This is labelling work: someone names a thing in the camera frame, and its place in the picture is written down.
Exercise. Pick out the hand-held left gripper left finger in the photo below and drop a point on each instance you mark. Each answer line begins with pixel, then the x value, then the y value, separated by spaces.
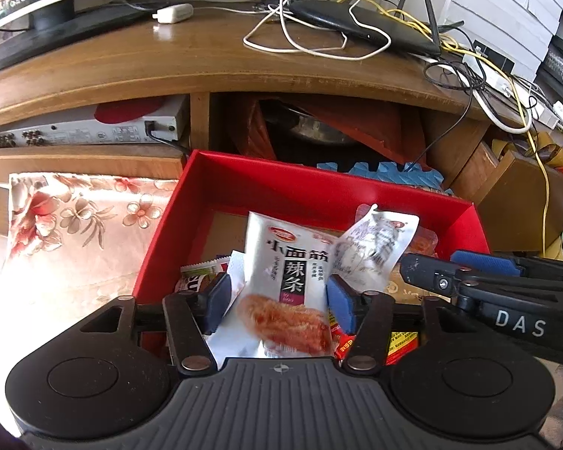
pixel 218 304

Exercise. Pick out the white power strip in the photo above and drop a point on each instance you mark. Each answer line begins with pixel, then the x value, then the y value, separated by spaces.
pixel 497 79

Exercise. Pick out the white crumpled packet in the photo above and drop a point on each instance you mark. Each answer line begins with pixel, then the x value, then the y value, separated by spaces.
pixel 380 243

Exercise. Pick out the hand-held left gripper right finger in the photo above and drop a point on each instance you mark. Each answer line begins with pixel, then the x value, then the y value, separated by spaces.
pixel 340 304

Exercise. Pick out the white slatted panel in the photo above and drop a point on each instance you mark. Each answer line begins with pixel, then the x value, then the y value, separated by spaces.
pixel 506 14

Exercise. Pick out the large clear spicy strip packet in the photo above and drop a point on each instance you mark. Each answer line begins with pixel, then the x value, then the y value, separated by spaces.
pixel 424 241

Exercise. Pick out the white spicy strip packet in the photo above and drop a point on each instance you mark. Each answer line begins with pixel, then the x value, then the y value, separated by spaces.
pixel 281 262

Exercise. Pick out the black power adapter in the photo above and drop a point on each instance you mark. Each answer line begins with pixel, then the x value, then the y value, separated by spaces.
pixel 492 56

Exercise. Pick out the television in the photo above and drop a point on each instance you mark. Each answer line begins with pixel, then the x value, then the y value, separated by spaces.
pixel 51 16

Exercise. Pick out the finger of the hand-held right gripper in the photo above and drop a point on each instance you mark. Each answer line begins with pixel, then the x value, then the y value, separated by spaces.
pixel 483 262
pixel 427 272

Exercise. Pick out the crumpled brown tape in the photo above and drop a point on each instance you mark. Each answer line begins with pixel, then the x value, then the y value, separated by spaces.
pixel 530 147

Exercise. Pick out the wooden television stand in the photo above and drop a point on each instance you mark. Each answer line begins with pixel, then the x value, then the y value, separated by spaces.
pixel 192 65

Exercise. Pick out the black white snack packet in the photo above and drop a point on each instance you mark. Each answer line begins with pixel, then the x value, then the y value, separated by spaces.
pixel 194 281

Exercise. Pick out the large red bag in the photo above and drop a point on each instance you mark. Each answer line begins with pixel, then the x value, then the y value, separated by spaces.
pixel 389 131

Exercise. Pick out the white adapter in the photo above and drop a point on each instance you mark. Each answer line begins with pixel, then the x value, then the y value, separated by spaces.
pixel 173 13

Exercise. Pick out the red yellow snack packet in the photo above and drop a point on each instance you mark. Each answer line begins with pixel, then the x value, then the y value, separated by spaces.
pixel 403 344

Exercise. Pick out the red disc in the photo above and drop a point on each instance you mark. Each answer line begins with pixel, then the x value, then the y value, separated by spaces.
pixel 126 110

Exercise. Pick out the silver disc player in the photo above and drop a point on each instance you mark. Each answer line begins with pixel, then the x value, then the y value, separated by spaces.
pixel 75 133

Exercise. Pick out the blue foam mat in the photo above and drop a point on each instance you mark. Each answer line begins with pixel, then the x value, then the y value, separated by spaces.
pixel 380 173

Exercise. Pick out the red cardboard box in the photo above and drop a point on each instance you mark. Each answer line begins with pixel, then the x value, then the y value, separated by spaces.
pixel 309 187

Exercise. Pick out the black router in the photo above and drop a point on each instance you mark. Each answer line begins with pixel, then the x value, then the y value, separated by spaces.
pixel 356 23

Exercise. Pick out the small orange packet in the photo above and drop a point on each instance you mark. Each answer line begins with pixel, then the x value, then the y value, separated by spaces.
pixel 413 286

